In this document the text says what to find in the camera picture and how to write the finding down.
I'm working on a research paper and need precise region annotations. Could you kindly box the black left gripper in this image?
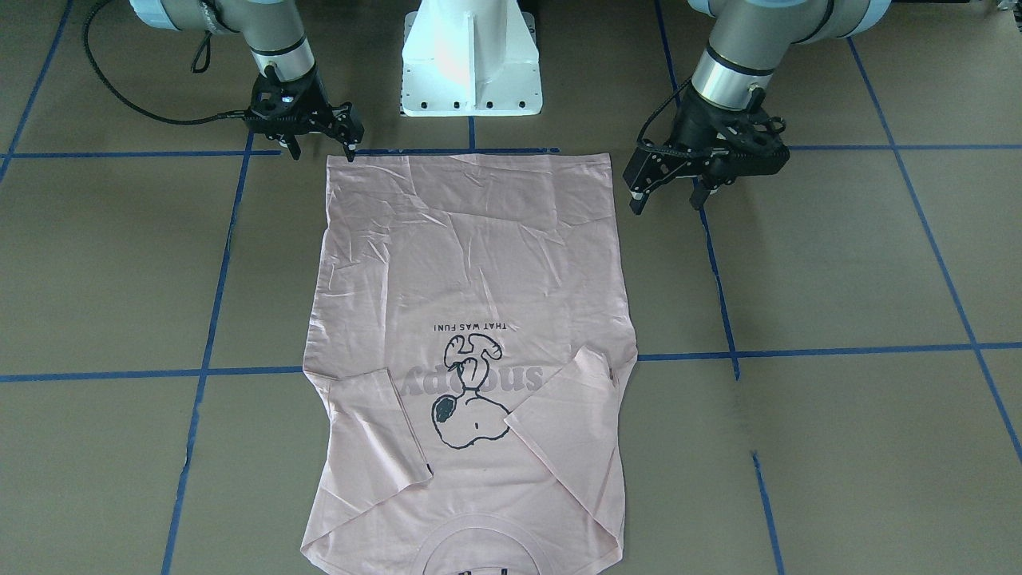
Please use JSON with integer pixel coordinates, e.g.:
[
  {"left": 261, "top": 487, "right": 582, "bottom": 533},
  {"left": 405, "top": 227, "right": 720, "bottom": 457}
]
[{"left": 624, "top": 92, "right": 790, "bottom": 215}]

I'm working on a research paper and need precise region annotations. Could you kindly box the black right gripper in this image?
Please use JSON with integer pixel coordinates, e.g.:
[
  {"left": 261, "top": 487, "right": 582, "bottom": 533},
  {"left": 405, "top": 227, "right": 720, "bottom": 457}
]
[{"left": 244, "top": 68, "right": 365, "bottom": 161}]

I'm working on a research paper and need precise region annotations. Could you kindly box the pink printed t-shirt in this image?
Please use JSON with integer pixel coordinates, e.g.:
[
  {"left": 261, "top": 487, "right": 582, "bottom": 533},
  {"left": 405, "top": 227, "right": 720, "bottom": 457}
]
[{"left": 301, "top": 154, "right": 636, "bottom": 574}]

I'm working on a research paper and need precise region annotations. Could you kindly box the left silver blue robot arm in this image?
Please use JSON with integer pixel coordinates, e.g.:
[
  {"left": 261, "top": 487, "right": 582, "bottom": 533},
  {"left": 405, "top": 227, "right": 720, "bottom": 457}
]
[{"left": 624, "top": 1, "right": 890, "bottom": 214}]

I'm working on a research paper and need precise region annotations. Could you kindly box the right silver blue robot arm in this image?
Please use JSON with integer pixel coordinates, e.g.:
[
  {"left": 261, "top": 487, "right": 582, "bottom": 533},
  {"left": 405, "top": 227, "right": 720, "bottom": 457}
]
[{"left": 131, "top": 1, "right": 364, "bottom": 161}]

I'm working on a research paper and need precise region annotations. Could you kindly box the blue tape strip crosswise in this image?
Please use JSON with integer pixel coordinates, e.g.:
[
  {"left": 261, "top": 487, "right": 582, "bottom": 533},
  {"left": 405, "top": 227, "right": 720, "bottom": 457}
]
[{"left": 1, "top": 341, "right": 1021, "bottom": 383}]

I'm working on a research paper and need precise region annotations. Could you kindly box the blue tape strip lengthwise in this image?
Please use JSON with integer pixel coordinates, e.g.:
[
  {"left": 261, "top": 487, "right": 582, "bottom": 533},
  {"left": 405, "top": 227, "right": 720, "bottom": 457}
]
[{"left": 160, "top": 134, "right": 256, "bottom": 574}]

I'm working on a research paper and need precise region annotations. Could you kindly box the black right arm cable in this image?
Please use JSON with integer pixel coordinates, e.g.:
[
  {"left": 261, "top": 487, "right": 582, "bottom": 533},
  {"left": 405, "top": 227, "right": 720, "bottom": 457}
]
[{"left": 81, "top": 0, "right": 256, "bottom": 126}]

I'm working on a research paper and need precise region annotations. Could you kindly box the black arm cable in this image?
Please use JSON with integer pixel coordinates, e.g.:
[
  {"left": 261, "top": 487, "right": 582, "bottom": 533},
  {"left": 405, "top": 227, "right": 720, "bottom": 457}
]
[
  {"left": 639, "top": 78, "right": 694, "bottom": 149},
  {"left": 81, "top": 0, "right": 256, "bottom": 126}
]

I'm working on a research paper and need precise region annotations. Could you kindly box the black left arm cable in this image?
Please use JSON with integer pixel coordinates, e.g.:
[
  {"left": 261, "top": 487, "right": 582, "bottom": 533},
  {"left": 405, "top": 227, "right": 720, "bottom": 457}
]
[{"left": 639, "top": 78, "right": 694, "bottom": 149}]

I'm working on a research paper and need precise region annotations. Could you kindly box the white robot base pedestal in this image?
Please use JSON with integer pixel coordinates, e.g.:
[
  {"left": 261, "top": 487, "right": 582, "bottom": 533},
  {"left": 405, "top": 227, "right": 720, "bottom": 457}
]
[{"left": 399, "top": 1, "right": 544, "bottom": 117}]

